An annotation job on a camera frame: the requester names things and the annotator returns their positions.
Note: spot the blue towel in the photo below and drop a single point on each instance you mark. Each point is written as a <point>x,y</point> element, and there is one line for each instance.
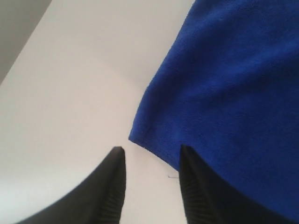
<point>229,87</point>

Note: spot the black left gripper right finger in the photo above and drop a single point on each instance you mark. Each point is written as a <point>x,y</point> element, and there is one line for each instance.
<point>208,199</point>

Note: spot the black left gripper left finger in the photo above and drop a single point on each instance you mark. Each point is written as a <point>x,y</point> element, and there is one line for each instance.
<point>98,199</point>

